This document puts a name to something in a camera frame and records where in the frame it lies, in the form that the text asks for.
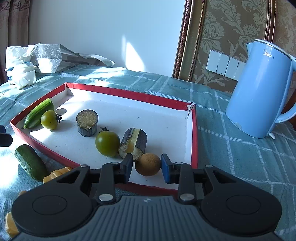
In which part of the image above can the red shallow box tray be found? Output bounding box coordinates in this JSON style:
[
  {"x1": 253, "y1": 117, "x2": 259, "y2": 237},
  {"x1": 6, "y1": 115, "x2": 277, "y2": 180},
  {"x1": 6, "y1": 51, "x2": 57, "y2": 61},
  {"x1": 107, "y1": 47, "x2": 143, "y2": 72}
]
[{"x1": 9, "y1": 82, "x2": 199, "y2": 196}]

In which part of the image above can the small cucumber piece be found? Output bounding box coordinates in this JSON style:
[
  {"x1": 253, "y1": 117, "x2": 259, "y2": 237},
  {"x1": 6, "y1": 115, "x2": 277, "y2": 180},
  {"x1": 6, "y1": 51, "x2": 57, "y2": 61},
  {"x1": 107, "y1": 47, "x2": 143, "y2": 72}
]
[{"x1": 23, "y1": 98, "x2": 55, "y2": 129}]

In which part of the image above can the white crumpled plastic bag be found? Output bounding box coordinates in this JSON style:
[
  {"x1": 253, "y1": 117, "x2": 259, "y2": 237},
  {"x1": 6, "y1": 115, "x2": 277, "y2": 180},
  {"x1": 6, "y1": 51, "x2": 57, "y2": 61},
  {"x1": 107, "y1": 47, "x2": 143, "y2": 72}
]
[{"x1": 5, "y1": 45, "x2": 37, "y2": 89}]

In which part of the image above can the yellow jackfruit pod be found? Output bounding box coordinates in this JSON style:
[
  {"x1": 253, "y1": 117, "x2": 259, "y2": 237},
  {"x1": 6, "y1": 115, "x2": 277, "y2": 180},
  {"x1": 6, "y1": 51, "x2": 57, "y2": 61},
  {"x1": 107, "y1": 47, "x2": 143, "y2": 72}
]
[{"x1": 43, "y1": 167, "x2": 72, "y2": 184}]

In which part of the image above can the teal plaid bedspread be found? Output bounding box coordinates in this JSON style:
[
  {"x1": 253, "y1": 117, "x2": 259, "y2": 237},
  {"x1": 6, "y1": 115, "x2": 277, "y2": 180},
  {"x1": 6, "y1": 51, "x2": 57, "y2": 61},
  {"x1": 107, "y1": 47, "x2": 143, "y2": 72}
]
[{"x1": 1, "y1": 66, "x2": 295, "y2": 240}]

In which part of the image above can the green tomato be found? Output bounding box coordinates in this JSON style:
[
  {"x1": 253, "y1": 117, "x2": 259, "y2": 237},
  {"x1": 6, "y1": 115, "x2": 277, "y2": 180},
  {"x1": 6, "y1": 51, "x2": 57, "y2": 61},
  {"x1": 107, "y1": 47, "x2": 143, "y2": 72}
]
[
  {"x1": 41, "y1": 110, "x2": 62, "y2": 130},
  {"x1": 95, "y1": 127, "x2": 120, "y2": 158}
]

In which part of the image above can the brown kiwi fruit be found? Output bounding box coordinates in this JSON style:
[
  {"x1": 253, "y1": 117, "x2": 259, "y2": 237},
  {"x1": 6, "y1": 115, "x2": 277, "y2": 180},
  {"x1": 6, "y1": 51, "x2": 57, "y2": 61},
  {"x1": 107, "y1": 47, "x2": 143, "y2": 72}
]
[{"x1": 134, "y1": 153, "x2": 161, "y2": 176}]

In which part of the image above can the ornate wooden wall frame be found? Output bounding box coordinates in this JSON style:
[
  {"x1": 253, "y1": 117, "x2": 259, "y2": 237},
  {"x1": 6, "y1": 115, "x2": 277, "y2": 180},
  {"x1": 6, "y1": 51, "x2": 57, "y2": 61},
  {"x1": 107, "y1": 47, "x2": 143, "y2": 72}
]
[{"x1": 173, "y1": 0, "x2": 276, "y2": 93}]

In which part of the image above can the silver patterned gift bag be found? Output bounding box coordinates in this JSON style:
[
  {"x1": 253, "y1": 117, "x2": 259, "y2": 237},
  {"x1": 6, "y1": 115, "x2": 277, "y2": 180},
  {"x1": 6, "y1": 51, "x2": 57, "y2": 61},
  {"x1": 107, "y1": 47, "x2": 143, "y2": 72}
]
[{"x1": 27, "y1": 43, "x2": 114, "y2": 73}]

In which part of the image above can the white wall switch panel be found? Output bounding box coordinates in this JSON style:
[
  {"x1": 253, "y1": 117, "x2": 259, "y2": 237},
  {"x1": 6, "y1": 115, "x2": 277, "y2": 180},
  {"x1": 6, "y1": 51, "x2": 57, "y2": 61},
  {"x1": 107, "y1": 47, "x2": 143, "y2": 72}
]
[{"x1": 206, "y1": 50, "x2": 246, "y2": 81}]

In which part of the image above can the blue electric kettle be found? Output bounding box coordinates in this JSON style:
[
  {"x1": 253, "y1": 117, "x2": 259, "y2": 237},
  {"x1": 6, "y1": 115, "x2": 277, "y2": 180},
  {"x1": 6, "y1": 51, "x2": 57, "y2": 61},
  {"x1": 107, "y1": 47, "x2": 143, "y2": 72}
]
[{"x1": 226, "y1": 39, "x2": 295, "y2": 138}]

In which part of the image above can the large cut cucumber piece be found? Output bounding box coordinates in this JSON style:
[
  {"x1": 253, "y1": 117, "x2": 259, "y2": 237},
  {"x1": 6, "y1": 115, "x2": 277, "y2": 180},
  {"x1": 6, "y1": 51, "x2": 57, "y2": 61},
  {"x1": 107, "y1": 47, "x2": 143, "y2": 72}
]
[{"x1": 15, "y1": 145, "x2": 49, "y2": 182}]

